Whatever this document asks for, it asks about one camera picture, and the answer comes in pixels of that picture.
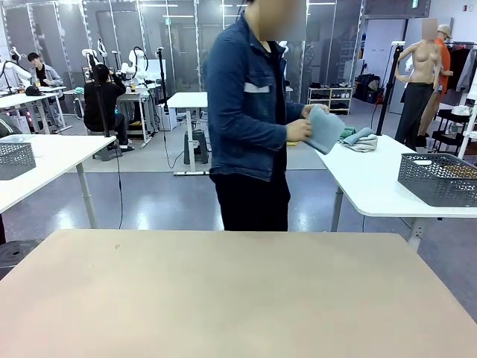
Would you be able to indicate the grey step stool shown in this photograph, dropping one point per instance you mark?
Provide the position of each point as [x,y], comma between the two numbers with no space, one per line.
[195,147]

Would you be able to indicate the white background desk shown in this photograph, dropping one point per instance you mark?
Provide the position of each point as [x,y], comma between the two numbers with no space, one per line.
[22,98]
[130,97]
[188,98]

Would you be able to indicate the white terry towel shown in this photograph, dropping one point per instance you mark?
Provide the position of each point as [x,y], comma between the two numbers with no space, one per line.
[367,145]

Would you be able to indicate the mannequin with black trousers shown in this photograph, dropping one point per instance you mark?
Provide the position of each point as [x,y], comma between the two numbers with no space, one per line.
[421,63]

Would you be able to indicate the white work table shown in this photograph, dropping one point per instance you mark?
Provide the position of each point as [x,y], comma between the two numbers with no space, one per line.
[372,179]
[56,156]

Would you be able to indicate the black tripod stand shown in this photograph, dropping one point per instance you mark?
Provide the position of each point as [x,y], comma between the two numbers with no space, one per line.
[387,93]

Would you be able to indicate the light blue towel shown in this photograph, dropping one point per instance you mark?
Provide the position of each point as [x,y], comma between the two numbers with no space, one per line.
[328,130]

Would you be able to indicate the yellow cloth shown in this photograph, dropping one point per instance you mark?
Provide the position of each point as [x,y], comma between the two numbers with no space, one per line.
[293,143]

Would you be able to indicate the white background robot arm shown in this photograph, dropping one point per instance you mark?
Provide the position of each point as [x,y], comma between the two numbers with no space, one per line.
[15,71]
[136,61]
[100,46]

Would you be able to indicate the seated person in black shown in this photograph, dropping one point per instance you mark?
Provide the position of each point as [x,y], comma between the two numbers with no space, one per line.
[98,100]

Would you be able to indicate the black utility cart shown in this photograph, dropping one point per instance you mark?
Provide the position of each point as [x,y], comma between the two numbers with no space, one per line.
[447,127]

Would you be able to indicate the person's left hand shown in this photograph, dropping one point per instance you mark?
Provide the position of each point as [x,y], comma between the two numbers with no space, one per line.
[313,108]

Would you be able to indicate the black cap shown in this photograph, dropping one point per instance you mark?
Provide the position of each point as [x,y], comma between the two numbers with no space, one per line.
[33,90]

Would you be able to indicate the grey plastic lattice basket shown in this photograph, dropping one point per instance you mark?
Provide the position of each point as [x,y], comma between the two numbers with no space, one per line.
[428,182]
[16,160]

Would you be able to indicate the seated person grey jacket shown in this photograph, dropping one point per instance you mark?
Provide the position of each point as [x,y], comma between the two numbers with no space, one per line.
[46,76]

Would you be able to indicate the wooden shoe rack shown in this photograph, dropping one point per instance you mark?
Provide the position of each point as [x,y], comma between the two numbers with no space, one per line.
[331,97]

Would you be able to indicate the black light stand pole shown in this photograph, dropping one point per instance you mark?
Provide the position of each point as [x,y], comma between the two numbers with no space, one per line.
[162,82]

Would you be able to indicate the mannequin in orange shirt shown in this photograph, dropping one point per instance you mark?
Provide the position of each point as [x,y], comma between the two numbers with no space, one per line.
[443,56]

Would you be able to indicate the person in denim jacket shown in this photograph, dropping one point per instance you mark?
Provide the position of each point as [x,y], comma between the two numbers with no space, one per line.
[242,112]

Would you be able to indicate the black bags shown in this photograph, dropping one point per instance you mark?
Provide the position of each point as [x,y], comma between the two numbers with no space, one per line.
[367,87]

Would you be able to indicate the person's right hand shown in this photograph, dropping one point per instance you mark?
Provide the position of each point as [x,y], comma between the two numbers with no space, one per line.
[300,130]

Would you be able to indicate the white hat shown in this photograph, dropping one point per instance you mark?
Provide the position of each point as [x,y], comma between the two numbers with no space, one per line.
[460,110]

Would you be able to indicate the person's right forearm denim sleeve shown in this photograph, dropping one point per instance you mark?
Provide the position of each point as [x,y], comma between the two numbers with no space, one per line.
[257,130]

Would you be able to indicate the person's left forearm denim sleeve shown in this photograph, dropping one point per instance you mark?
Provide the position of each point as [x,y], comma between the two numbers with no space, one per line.
[294,110]

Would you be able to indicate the clothes rack with dark garments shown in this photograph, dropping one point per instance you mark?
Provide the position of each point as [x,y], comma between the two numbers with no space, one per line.
[460,67]

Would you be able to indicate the black round base plate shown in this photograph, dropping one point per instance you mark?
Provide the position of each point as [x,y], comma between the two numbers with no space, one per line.
[15,253]

